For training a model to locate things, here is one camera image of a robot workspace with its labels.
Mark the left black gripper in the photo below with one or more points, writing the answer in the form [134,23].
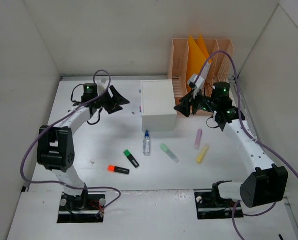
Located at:
[108,100]

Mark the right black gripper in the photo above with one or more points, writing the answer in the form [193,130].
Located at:
[194,105]

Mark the white drawer box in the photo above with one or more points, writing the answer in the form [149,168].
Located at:
[157,106]

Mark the clear spray bottle blue cap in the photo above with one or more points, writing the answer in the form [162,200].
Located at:
[146,144]

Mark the orange document folder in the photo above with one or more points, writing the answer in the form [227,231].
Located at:
[197,55]

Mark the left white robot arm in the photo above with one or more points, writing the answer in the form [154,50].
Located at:
[55,150]

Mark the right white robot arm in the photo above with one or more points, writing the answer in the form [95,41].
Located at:
[266,182]

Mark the pastel pink highlighter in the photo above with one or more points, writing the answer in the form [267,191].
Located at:
[198,139]

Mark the pastel yellow highlighter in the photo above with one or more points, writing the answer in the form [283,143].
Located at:
[202,154]

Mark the green cap black highlighter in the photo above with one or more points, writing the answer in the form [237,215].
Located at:
[130,158]

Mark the pastel green highlighter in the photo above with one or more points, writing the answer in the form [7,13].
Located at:
[169,153]

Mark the orange cap black highlighter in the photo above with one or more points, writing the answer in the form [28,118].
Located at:
[116,169]

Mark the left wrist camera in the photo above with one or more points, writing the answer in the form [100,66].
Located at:
[102,82]

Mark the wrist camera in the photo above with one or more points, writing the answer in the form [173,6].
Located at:
[102,82]
[196,82]

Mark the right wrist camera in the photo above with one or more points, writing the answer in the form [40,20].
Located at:
[196,82]

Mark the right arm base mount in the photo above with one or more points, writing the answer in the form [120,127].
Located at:
[210,206]

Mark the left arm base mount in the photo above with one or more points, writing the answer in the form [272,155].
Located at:
[87,208]

